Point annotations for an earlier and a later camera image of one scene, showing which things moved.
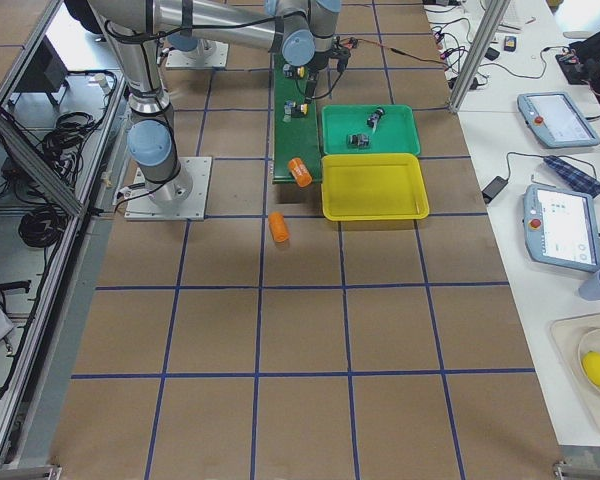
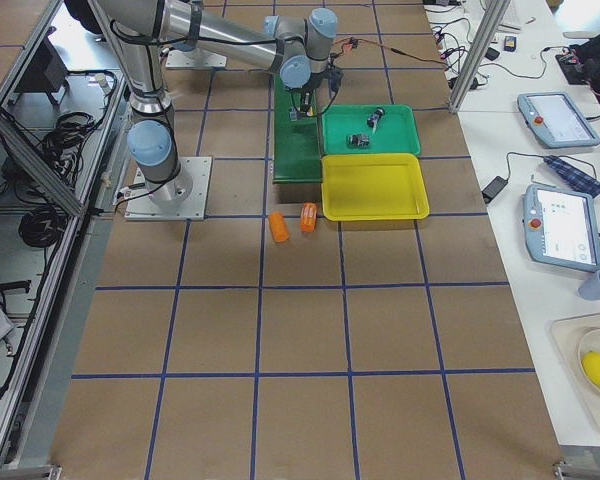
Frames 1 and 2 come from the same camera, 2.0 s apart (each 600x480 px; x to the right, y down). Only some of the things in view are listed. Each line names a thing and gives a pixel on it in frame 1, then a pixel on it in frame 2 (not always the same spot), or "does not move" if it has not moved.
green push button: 373,120 does not move
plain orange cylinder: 278,227 does not move
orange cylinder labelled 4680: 300,172 to 308,216
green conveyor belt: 294,121 does not move
